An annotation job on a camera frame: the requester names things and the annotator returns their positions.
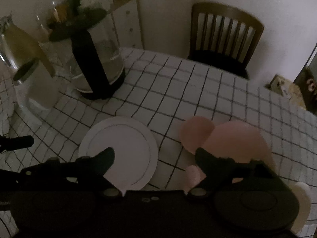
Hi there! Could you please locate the white drawer cabinet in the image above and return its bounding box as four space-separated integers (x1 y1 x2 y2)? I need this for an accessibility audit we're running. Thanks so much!
110 0 143 49

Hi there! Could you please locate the cream bowl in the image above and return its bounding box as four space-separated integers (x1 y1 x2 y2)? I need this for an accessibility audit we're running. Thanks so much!
287 182 312 234

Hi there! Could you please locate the white checked tablecloth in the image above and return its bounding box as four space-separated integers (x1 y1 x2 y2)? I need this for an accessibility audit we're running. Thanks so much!
0 47 317 238

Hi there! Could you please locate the pink plate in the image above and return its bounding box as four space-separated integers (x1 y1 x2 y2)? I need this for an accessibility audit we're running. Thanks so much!
184 120 278 192

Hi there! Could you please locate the glass electric kettle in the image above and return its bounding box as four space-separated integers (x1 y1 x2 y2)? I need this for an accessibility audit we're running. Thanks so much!
47 9 126 100

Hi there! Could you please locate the white plate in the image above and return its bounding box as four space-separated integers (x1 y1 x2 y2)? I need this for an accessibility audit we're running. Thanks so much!
78 117 158 193

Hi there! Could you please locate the dark wooden chair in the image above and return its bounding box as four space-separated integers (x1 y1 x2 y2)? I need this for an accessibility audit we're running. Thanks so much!
187 2 264 79

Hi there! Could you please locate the small pink saucer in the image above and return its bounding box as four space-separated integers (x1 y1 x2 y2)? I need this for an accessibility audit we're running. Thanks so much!
179 115 215 155

